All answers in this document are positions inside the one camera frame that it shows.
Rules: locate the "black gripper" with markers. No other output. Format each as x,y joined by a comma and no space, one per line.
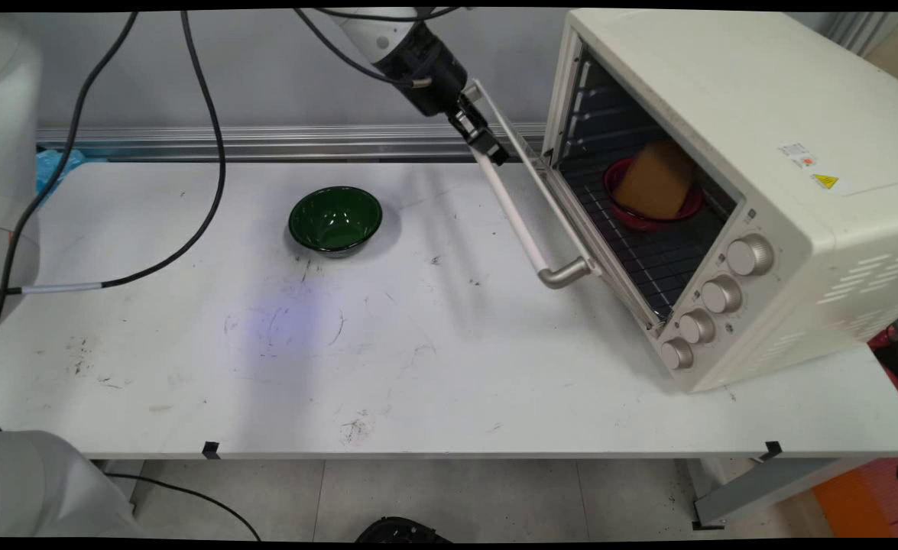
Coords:
429,76

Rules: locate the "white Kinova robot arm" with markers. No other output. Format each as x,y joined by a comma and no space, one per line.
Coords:
5,191

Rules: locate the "dark green bowl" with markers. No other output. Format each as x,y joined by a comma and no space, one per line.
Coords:
335,221

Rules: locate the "red bowl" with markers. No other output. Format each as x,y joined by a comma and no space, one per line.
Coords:
647,221

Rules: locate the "silver oven knob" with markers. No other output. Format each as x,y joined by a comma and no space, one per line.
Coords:
721,294
750,254
697,327
678,354

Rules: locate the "white label sticker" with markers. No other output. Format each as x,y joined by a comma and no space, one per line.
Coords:
798,155

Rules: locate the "cream toaster oven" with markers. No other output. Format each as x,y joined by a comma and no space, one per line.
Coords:
800,92

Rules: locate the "yellow warning sticker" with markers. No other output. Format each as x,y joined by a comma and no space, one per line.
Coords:
826,182

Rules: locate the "black round floor object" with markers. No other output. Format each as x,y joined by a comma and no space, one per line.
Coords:
403,531

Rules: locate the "black table edge clip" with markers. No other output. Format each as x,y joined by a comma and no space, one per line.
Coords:
212,450
773,450

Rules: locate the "beige board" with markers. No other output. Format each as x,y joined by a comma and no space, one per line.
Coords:
896,53

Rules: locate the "blue plastic wrap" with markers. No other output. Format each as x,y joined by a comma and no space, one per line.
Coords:
55,164

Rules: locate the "grey table leg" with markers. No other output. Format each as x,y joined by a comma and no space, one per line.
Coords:
769,485

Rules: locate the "red equipment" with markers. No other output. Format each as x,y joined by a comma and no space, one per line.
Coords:
896,374

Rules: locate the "orange box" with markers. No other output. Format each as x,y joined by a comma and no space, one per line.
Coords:
861,500

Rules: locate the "aluminium wall rail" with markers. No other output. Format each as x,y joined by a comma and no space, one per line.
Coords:
303,141

